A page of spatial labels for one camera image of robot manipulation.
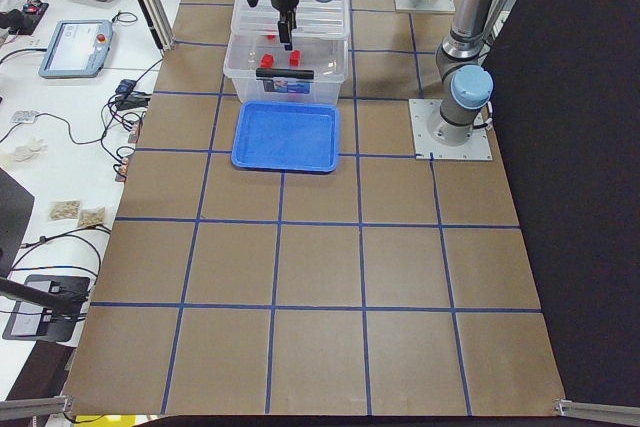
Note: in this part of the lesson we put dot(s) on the clear plastic box lid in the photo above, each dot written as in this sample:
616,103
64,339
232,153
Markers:
313,19

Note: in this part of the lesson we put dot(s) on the clear plastic storage box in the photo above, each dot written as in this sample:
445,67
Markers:
327,58

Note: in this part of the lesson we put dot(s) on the blue plastic tray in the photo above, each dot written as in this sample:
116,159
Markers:
287,136

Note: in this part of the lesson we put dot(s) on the black box latch handle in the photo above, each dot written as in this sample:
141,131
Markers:
303,74

